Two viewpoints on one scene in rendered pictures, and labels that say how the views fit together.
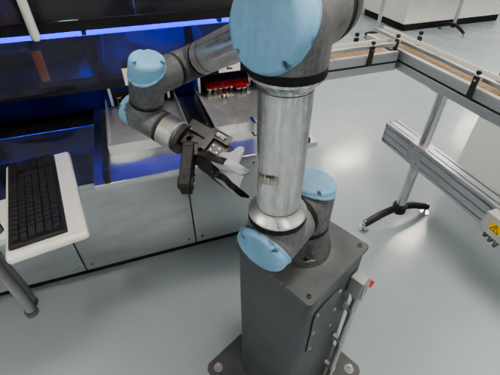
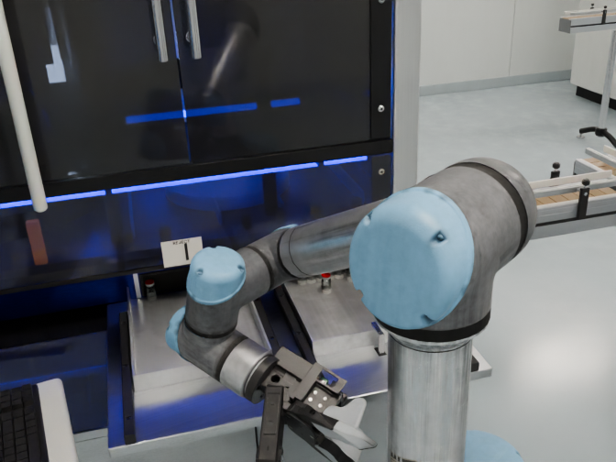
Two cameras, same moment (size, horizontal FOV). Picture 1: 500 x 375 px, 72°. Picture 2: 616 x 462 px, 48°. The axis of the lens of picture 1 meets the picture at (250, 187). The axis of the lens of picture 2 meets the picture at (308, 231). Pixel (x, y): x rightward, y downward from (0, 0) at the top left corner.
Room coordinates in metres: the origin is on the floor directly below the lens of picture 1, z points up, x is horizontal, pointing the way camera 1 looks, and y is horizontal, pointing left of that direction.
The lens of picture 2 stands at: (-0.11, 0.01, 1.67)
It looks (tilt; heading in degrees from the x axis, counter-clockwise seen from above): 25 degrees down; 5
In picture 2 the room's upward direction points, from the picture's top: 3 degrees counter-clockwise
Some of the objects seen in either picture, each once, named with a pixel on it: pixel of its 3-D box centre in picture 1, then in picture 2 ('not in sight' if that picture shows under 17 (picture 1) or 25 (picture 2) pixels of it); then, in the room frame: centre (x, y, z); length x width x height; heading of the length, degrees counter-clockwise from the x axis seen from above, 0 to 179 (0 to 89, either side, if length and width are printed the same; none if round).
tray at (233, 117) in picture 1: (237, 104); (348, 295); (1.19, 0.05, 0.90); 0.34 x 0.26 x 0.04; 19
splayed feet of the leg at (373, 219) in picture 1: (397, 212); not in sight; (1.45, -0.87, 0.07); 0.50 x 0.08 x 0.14; 109
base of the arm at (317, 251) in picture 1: (303, 232); not in sight; (0.60, -0.14, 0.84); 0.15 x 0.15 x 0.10
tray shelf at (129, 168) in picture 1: (198, 126); (281, 336); (1.07, 0.18, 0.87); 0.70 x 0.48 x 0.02; 109
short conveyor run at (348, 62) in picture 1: (329, 58); (509, 206); (1.62, -0.37, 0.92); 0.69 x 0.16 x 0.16; 109
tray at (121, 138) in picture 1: (146, 118); (193, 323); (1.08, 0.37, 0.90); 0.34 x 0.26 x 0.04; 19
